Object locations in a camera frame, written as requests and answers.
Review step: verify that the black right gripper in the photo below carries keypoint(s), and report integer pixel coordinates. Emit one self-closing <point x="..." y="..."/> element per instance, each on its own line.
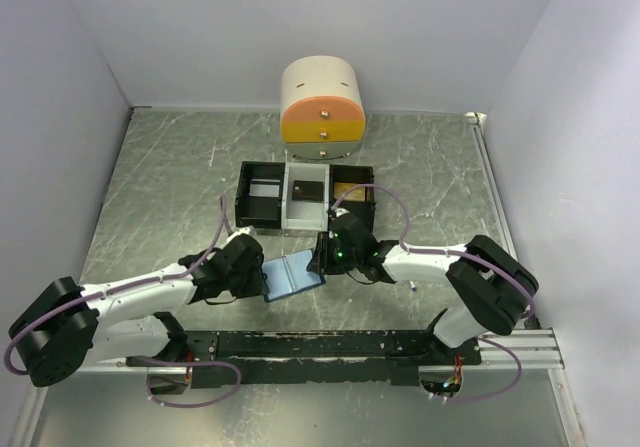
<point x="320" y="262"/>

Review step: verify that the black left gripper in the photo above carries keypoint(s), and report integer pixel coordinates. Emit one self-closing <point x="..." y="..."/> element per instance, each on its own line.
<point x="256" y="285"/>

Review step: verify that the blue leather card holder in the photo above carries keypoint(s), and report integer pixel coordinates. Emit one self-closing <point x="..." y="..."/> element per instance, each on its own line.
<point x="288" y="275"/>

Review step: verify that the black card from holder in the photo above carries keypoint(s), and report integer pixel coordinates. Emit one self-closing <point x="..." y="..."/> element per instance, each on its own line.
<point x="316" y="184"/>

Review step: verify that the gold card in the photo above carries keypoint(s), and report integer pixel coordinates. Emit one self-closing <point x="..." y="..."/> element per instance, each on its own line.
<point x="352" y="190"/>

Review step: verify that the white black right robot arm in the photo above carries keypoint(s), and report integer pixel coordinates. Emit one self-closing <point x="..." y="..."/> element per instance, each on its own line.
<point x="495" y="290"/>

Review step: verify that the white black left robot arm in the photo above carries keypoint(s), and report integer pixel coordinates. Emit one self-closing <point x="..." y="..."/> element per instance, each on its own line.
<point x="70" y="325"/>

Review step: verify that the black card in tray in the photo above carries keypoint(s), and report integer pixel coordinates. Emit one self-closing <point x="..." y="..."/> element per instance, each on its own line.
<point x="307" y="194"/>

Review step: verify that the gold card in tray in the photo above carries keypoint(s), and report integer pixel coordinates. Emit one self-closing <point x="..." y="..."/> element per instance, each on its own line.
<point x="352" y="190"/>

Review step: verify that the silver card in tray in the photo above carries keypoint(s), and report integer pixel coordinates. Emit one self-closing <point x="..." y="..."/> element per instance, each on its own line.
<point x="264" y="188"/>

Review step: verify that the white middle tray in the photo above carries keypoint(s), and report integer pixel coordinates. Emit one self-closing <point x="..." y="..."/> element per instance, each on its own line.
<point x="305" y="216"/>

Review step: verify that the black left tray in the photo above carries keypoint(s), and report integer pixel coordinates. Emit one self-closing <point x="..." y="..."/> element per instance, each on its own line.
<point x="261" y="213"/>

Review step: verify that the black tray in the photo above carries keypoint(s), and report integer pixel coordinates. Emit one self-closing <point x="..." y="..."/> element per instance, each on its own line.
<point x="360" y="202"/>
<point x="261" y="213"/>

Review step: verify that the black right tray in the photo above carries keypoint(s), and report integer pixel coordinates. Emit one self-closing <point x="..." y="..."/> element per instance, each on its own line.
<point x="360" y="202"/>

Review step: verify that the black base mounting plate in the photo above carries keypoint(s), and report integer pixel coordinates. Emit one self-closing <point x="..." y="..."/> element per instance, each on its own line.
<point x="393" y="356"/>

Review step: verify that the round three-drawer storage box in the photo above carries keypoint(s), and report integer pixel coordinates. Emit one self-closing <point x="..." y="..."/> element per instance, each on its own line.
<point x="321" y="112"/>

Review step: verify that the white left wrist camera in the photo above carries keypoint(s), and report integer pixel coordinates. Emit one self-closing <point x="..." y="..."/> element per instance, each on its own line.
<point x="249" y="230"/>

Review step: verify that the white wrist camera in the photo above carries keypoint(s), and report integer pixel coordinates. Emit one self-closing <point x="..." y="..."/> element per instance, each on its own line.
<point x="249" y="230"/>
<point x="334" y="213"/>

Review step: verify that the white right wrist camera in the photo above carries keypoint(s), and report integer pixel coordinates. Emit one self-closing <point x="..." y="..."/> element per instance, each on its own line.
<point x="334" y="213"/>

